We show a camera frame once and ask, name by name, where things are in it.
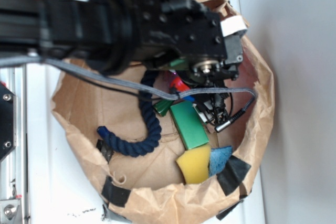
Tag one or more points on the orange toy carrot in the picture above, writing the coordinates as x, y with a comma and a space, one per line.
176, 85

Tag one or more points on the white padded gripper finger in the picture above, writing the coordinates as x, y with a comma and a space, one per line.
232, 25

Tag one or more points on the green rectangular block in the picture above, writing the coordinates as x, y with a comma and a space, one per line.
189, 125

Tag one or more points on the black mounting bracket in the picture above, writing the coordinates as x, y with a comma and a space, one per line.
8, 121

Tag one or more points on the brown paper bag bin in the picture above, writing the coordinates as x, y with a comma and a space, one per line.
151, 188

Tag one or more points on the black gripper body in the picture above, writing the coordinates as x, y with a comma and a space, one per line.
185, 36

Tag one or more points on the yellow and blue sponge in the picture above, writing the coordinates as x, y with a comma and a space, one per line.
200, 163

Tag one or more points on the aluminium frame rail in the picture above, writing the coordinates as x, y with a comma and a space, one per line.
14, 199

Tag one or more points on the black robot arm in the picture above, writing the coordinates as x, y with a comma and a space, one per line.
104, 33

